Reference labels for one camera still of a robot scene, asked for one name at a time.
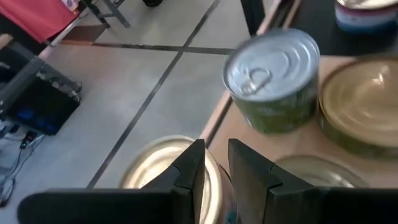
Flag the black table mat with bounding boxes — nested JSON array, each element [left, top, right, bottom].
[[290, 0, 398, 58]]

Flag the black electronics box with cables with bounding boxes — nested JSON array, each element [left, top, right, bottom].
[[0, 40, 85, 113]]

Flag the can white label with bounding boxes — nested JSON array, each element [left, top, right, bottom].
[[118, 134, 240, 224]]

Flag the black computer case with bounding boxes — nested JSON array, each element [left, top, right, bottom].
[[6, 76, 82, 136]]

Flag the black floor cables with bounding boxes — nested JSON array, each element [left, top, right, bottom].
[[0, 130, 44, 208]]

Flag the grey metal table legs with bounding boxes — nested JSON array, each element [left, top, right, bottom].
[[79, 0, 131, 29]]

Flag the brown cardboard piece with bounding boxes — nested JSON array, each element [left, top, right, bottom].
[[60, 24, 106, 46]]

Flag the green label can gold lid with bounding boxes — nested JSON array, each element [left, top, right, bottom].
[[317, 54, 398, 159]]

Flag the blue label seafood can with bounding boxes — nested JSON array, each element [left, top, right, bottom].
[[334, 0, 398, 34]]

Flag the blue label can gold lid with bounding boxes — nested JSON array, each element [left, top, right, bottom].
[[275, 154, 371, 189]]

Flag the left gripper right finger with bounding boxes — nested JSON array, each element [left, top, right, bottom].
[[228, 138, 398, 224]]

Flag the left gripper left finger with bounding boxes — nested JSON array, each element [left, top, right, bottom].
[[17, 138, 206, 224]]

